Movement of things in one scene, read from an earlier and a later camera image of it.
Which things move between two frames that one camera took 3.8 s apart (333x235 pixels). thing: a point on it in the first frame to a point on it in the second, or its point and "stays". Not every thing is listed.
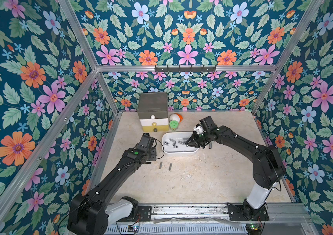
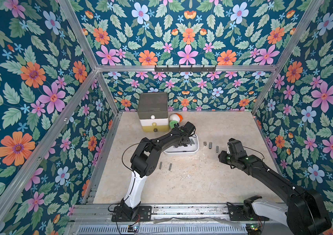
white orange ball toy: x=176 y=116 stays
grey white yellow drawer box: x=153 y=111 stays
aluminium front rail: x=213 y=219 stays
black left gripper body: x=151 y=155 to x=186 y=142
